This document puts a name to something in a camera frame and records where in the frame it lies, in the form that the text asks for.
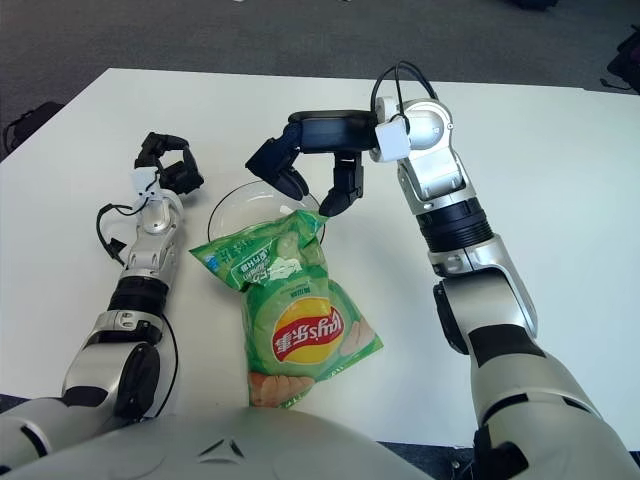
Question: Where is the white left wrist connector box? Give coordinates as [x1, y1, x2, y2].
[132, 168, 162, 199]

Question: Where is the white plate with black rim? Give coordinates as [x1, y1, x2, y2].
[207, 180, 331, 249]

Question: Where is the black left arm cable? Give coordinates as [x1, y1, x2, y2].
[95, 202, 179, 419]

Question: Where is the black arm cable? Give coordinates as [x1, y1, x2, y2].
[95, 202, 179, 419]
[370, 60, 440, 124]

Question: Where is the black backpack on floor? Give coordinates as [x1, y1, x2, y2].
[3, 101, 66, 151]

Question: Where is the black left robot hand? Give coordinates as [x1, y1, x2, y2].
[133, 132, 205, 196]

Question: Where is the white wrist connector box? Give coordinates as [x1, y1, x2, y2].
[132, 168, 162, 199]
[372, 117, 414, 164]

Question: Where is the silver robot torso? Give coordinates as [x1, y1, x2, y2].
[0, 405, 441, 480]

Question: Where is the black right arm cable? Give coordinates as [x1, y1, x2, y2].
[370, 60, 440, 124]

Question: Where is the green potato chip bag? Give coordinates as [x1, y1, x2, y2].
[188, 208, 385, 410]

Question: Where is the white right wrist connector box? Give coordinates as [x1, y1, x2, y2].
[372, 117, 414, 164]

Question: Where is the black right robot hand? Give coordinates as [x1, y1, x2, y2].
[244, 108, 380, 217]

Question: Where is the black bag with strap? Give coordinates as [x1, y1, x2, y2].
[602, 37, 640, 94]

